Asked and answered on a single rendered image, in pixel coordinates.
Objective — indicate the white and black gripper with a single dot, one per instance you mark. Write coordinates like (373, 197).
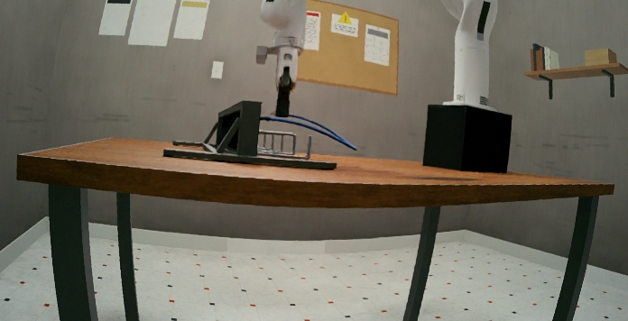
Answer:
(287, 59)

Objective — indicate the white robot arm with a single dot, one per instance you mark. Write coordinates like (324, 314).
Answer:
(288, 20)

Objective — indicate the blue cable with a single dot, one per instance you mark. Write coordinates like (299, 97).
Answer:
(313, 128)

